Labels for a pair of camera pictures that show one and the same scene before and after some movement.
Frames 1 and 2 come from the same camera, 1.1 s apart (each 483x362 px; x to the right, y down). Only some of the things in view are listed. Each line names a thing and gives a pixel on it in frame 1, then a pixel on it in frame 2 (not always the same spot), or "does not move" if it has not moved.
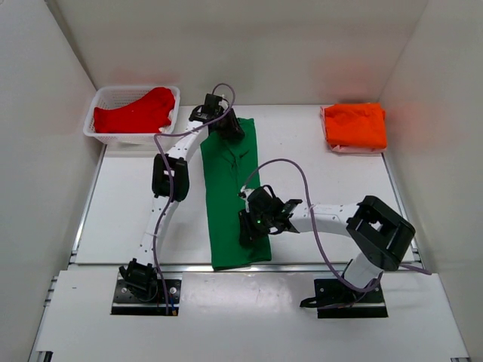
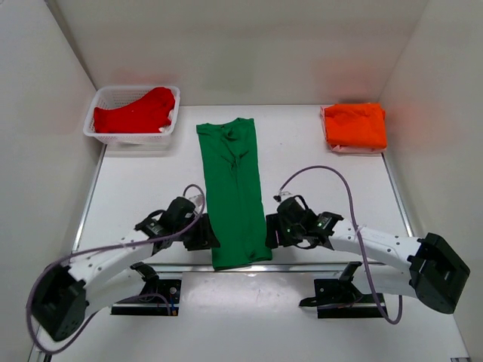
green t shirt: x=227 y=167 does not move
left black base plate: x=127 y=302 does not move
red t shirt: x=148 y=114 does not move
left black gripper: x=233 y=130 → x=206 y=237
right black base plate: x=336 y=299 does not move
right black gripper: x=249 y=234 → x=275 y=235
